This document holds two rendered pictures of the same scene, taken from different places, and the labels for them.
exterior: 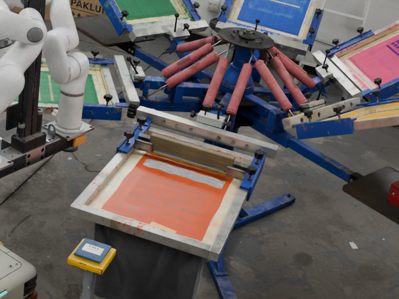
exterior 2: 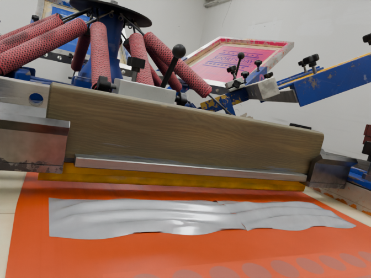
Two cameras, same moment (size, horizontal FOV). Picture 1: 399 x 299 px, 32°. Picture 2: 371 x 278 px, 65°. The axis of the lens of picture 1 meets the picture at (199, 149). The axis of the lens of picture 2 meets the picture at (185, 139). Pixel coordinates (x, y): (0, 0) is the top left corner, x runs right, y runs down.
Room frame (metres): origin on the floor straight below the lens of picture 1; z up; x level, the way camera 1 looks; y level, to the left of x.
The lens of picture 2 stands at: (2.41, 0.28, 1.08)
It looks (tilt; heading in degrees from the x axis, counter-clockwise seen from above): 9 degrees down; 322
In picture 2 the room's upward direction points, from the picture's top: 12 degrees clockwise
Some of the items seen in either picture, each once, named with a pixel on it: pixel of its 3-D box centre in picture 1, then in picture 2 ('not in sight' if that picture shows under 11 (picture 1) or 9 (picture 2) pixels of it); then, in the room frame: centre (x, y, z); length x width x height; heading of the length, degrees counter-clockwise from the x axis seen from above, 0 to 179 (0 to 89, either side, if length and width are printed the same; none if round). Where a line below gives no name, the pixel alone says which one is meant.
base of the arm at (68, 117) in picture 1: (67, 107); not in sight; (2.50, 0.55, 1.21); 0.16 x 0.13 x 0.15; 62
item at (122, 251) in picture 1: (143, 269); not in sight; (2.20, 0.12, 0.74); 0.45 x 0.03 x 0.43; 79
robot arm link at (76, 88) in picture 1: (72, 73); not in sight; (2.48, 0.54, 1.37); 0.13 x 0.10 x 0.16; 161
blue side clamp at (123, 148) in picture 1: (133, 141); not in sight; (2.77, 0.30, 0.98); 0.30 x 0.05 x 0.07; 169
